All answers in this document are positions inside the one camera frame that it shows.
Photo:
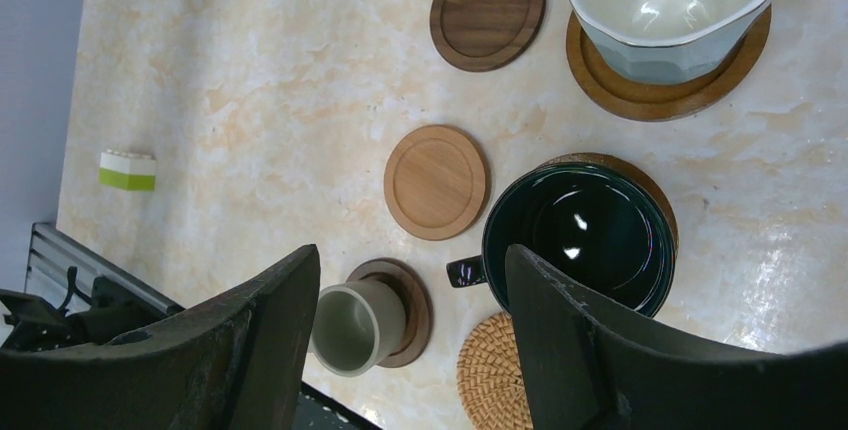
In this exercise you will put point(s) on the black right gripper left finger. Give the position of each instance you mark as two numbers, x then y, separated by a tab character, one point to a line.
234	361

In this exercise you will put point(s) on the green white block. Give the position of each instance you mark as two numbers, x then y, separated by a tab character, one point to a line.
127	171

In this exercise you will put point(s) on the light bamboo coaster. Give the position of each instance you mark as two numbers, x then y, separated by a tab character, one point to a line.
436	182

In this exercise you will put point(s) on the dark green mug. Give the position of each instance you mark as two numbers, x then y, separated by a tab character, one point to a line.
592	223

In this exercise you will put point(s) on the dark walnut coaster front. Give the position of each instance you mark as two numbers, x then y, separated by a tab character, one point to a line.
414	296

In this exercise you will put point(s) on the small grey-green cup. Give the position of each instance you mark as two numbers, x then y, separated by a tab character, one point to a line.
356	325

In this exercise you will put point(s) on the brown saucer coaster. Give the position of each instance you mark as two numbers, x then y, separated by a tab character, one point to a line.
639	177
653	102

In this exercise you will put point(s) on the woven rattan coaster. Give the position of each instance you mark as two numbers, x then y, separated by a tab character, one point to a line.
489	378

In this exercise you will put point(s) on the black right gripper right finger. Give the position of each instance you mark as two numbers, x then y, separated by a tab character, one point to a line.
589	362

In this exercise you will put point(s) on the light blue mug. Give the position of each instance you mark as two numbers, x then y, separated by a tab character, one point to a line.
666	42

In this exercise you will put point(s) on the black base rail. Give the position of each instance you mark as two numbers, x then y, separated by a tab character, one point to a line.
102	301

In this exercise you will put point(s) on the dark walnut coaster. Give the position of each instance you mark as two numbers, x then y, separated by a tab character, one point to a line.
484	35
414	296

